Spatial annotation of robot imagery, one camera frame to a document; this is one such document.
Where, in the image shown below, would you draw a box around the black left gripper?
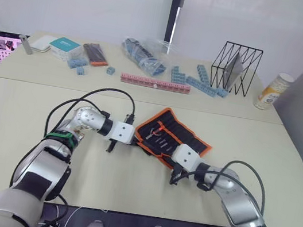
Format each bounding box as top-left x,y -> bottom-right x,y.
106,131 -> 141,159

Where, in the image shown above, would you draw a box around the black tool roll orange trim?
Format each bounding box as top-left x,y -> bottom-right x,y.
129,102 -> 218,176

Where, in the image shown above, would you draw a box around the pink terminal block strip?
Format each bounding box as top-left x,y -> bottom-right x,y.
119,72 -> 192,95

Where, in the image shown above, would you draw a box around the small blue terminal block pair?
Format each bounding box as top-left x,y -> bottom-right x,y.
75,66 -> 87,78

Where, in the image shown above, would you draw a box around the blue terminal block cluster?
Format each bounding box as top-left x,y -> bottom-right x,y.
65,54 -> 89,71

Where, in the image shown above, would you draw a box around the black pack with orange end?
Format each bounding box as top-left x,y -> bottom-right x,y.
80,41 -> 112,69

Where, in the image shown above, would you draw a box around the clear bag of blue parts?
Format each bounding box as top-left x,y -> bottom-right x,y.
117,33 -> 178,81

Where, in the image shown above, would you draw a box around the stacked blue terminal blocks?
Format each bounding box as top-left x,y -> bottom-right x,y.
169,64 -> 189,85

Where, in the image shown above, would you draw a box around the long blue terminal strip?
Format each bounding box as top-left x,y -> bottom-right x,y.
184,75 -> 221,98

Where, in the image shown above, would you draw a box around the white box teal lid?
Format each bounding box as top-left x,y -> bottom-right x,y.
46,34 -> 83,64

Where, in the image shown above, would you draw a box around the short blue terminal strip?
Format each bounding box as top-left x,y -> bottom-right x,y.
193,64 -> 214,86

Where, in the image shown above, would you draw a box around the white flat device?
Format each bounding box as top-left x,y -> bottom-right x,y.
29,33 -> 54,55

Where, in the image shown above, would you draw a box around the silver rectangular bar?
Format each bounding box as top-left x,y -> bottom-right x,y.
16,34 -> 36,56

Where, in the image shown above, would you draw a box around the grey sheet in rack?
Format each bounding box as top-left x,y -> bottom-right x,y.
221,51 -> 250,93

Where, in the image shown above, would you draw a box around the black window pillar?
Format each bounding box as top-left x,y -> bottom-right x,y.
163,0 -> 187,45

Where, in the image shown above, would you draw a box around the yellow white cylindrical container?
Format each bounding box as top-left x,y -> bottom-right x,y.
252,68 -> 296,116

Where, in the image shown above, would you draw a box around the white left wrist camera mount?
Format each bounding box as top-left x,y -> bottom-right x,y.
107,120 -> 137,146

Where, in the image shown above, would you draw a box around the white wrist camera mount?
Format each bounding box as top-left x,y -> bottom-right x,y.
107,120 -> 137,146
171,142 -> 202,173

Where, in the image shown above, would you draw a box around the red handled small cutters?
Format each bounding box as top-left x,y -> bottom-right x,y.
148,121 -> 167,143

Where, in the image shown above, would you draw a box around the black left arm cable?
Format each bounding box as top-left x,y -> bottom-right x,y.
43,78 -> 140,153

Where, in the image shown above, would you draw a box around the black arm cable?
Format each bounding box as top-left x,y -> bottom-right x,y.
43,78 -> 140,153
166,149 -> 273,217

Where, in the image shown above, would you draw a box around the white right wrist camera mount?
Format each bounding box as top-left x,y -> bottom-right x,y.
171,142 -> 202,173

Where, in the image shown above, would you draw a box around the thin white cable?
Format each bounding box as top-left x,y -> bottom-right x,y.
58,202 -> 108,227

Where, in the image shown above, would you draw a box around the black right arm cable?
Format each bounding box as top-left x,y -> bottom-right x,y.
166,149 -> 273,217

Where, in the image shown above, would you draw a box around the black wire rack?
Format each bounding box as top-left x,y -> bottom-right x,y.
207,39 -> 265,99

